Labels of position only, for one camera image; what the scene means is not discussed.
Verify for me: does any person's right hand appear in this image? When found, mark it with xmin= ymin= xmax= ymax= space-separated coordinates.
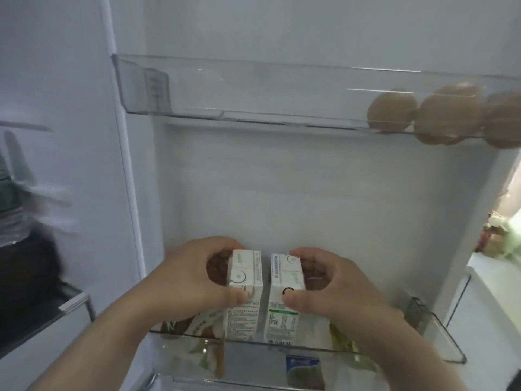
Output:
xmin=282 ymin=247 xmax=404 ymax=348

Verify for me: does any white milk carton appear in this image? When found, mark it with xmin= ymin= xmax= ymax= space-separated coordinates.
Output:
xmin=263 ymin=252 xmax=306 ymax=346
xmin=223 ymin=249 xmax=264 ymax=343

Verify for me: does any dark refrigerator drawer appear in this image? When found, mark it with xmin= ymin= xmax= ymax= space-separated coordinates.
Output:
xmin=0 ymin=223 xmax=97 ymax=359

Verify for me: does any person's left forearm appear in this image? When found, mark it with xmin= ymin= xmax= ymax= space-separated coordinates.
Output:
xmin=26 ymin=288 xmax=180 ymax=391

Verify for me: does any person's left hand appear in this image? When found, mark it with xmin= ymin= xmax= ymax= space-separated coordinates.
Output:
xmin=137 ymin=236 xmax=251 ymax=327

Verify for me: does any brown egg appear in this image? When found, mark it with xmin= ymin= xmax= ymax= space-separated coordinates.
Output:
xmin=482 ymin=90 xmax=521 ymax=149
xmin=367 ymin=91 xmax=419 ymax=134
xmin=414 ymin=93 xmax=486 ymax=145
xmin=432 ymin=81 xmax=483 ymax=98

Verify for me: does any brown white snack packet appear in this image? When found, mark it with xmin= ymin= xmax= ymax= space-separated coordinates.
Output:
xmin=160 ymin=251 xmax=228 ymax=379

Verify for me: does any white refrigerator body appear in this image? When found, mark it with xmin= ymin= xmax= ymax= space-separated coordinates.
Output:
xmin=0 ymin=0 xmax=163 ymax=391

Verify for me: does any blue label packet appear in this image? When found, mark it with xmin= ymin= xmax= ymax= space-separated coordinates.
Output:
xmin=284 ymin=355 xmax=325 ymax=390

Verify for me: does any white refrigerator door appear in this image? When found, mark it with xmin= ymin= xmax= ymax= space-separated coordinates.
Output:
xmin=99 ymin=0 xmax=521 ymax=391

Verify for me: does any small green label water bottle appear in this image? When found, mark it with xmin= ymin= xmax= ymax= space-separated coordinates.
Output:
xmin=0 ymin=130 xmax=70 ymax=247

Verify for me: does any deep clear door shelf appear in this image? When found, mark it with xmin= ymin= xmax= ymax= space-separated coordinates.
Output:
xmin=147 ymin=295 xmax=468 ymax=391

